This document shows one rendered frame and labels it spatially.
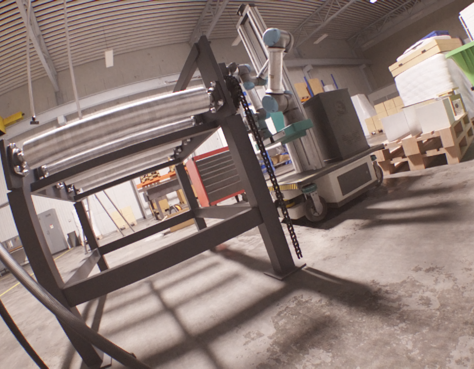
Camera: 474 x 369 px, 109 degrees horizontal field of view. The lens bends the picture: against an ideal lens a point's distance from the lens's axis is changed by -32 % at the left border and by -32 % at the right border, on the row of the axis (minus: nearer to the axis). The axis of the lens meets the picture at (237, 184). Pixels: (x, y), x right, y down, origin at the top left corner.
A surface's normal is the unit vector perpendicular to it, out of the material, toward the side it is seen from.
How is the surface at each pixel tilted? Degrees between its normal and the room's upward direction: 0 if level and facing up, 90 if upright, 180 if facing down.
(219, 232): 90
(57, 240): 90
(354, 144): 90
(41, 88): 90
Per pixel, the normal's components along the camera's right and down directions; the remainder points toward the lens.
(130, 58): 0.40, -0.11
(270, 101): -0.73, 0.42
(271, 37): -0.73, 0.18
